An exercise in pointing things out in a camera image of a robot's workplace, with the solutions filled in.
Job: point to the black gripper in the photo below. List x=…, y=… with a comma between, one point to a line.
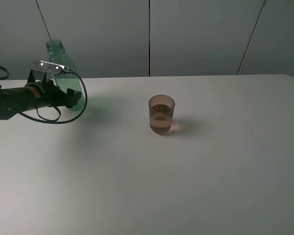
x=47, y=94

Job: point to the translucent pink plastic cup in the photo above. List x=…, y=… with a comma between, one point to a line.
x=161, y=110

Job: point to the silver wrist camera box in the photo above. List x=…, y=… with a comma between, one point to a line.
x=48, y=67

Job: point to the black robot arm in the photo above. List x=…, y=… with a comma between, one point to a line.
x=15, y=101

